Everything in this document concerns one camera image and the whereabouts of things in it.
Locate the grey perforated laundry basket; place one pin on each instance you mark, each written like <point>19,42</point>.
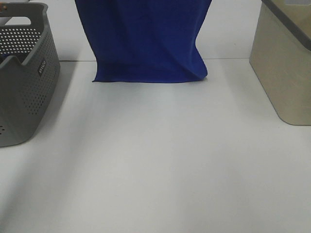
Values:
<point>29,71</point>

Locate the blue towel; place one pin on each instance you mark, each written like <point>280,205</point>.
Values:
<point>151,41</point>

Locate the beige plastic basket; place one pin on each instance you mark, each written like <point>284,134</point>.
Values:
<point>281,58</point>

